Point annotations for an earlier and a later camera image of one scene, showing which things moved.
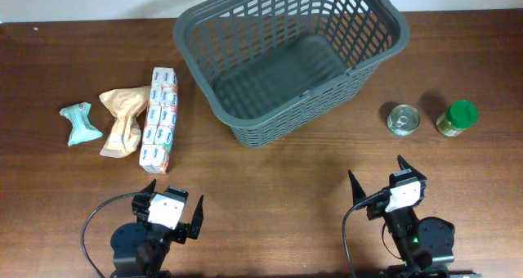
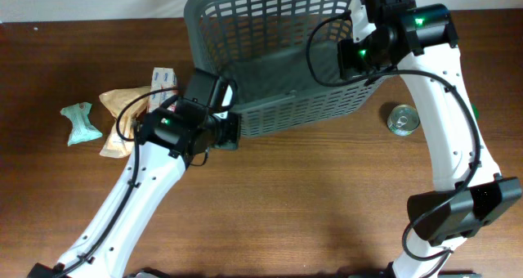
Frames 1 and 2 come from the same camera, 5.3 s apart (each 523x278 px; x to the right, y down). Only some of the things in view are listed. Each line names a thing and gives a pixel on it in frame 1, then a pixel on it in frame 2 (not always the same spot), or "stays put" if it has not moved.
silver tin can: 402,119 stays put
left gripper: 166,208 -> 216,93
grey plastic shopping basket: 271,56 stays put
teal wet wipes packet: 82,130 stays put
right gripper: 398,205 -> 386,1
